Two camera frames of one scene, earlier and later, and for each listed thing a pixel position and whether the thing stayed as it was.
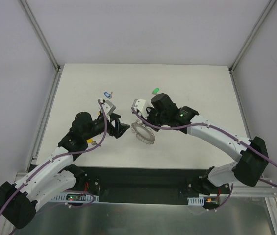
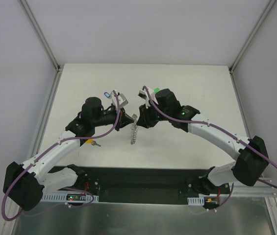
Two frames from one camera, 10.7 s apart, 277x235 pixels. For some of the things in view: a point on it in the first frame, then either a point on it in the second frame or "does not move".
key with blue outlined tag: (108, 95) does not move
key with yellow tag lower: (90, 141) does not move
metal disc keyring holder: (138, 123) to (134, 129)
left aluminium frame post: (39, 33) does not move
